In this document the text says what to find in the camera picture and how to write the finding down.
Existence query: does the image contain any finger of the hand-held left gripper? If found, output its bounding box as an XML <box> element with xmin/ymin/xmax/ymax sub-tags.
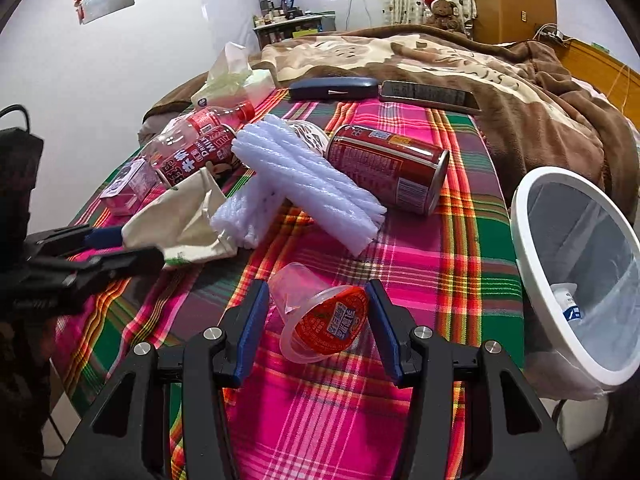
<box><xmin>30</xmin><ymin>225</ymin><xmax>124</xmax><ymax>259</ymax></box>
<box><xmin>20</xmin><ymin>246</ymin><xmax>166</xmax><ymax>313</ymax></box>

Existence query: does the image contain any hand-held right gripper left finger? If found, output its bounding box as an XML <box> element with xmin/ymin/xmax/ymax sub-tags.
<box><xmin>52</xmin><ymin>279</ymin><xmax>271</xmax><ymax>480</ymax></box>

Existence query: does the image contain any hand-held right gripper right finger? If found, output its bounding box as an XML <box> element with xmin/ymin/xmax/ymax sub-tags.
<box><xmin>365</xmin><ymin>280</ymin><xmax>581</xmax><ymax>480</ymax></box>

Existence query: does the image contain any cream paper bag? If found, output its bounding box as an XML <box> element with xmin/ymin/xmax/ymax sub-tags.
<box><xmin>121</xmin><ymin>166</ymin><xmax>239</xmax><ymax>269</ymax></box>

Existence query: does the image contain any clear jelly cup red lid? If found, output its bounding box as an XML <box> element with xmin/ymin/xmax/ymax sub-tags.
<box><xmin>269</xmin><ymin>262</ymin><xmax>371</xmax><ymax>364</ymax></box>

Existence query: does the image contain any white round trash bin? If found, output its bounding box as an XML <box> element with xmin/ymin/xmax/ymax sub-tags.
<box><xmin>510</xmin><ymin>166</ymin><xmax>640</xmax><ymax>402</ymax></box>

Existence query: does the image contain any long white foam net sleeve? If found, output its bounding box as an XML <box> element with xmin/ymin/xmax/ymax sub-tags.
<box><xmin>231</xmin><ymin>114</ymin><xmax>387</xmax><ymax>257</ymax></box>

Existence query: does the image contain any red drink can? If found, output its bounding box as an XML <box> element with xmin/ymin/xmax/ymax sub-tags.
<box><xmin>325</xmin><ymin>124</ymin><xmax>450</xmax><ymax>217</ymax></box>

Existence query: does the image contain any clear bottle with red cap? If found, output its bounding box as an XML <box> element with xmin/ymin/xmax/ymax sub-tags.
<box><xmin>170</xmin><ymin>101</ymin><xmax>257</xmax><ymax>137</ymax></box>

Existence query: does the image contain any small pink box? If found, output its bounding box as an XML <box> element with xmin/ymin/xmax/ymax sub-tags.
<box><xmin>99</xmin><ymin>157</ymin><xmax>162</xmax><ymax>217</ymax></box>

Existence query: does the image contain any short white foam net sleeve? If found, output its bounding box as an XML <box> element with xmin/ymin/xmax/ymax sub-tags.
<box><xmin>210</xmin><ymin>175</ymin><xmax>287</xmax><ymax>251</ymax></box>

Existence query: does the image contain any clear bottle cartoon red label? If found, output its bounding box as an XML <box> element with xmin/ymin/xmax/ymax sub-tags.
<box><xmin>147</xmin><ymin>127</ymin><xmax>246</xmax><ymax>188</ymax></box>

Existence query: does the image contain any small white bottle in bin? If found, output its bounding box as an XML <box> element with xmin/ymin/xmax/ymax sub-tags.
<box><xmin>551</xmin><ymin>282</ymin><xmax>585</xmax><ymax>322</ymax></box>

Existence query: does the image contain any white tissue pack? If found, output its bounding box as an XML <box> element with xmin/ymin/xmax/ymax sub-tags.
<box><xmin>191</xmin><ymin>42</ymin><xmax>277</xmax><ymax>112</ymax></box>

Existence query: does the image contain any clear bin liner bag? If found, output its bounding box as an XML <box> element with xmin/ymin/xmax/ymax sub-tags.
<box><xmin>525</xmin><ymin>180</ymin><xmax>640</xmax><ymax>402</ymax></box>

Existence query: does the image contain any black smartphone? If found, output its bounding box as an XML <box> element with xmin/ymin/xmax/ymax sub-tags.
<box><xmin>378</xmin><ymin>80</ymin><xmax>482</xmax><ymax>115</ymax></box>

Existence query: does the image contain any dark blue glasses case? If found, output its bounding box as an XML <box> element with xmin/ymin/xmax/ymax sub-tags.
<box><xmin>288</xmin><ymin>77</ymin><xmax>379</xmax><ymax>103</ymax></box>

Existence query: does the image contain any brown patterned blanket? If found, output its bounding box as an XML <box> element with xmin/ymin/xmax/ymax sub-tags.
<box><xmin>142</xmin><ymin>25</ymin><xmax>640</xmax><ymax>243</ymax></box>

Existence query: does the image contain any shelf with bottles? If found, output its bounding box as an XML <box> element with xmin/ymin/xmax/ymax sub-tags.
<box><xmin>252</xmin><ymin>0</ymin><xmax>337</xmax><ymax>52</ymax></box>

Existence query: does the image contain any pink bed sheet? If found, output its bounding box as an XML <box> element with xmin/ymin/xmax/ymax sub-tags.
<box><xmin>570</xmin><ymin>77</ymin><xmax>640</xmax><ymax>126</ymax></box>

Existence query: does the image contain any brown teddy bear red hat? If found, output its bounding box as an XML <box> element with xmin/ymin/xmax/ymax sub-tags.
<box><xmin>421</xmin><ymin>0</ymin><xmax>469</xmax><ymax>34</ymax></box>

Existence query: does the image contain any wooden headboard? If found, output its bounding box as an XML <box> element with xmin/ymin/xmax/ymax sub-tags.
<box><xmin>560</xmin><ymin>37</ymin><xmax>640</xmax><ymax>111</ymax></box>

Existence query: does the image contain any charger with cables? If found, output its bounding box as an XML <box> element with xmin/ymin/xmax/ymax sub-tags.
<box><xmin>532</xmin><ymin>23</ymin><xmax>577</xmax><ymax>44</ymax></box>

